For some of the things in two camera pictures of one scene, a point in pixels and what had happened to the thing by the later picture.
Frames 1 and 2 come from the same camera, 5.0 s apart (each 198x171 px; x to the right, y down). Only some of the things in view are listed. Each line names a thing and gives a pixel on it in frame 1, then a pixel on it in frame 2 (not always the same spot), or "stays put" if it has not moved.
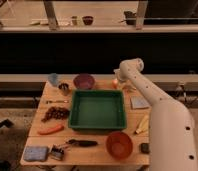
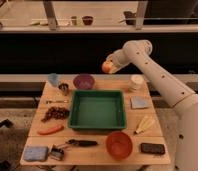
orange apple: x=115 y=83 → x=106 y=67
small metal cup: x=64 y=88 stays put
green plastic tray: x=97 y=109 stays put
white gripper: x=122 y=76 → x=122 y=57
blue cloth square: x=139 y=102 stays put
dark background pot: x=130 y=18 stays put
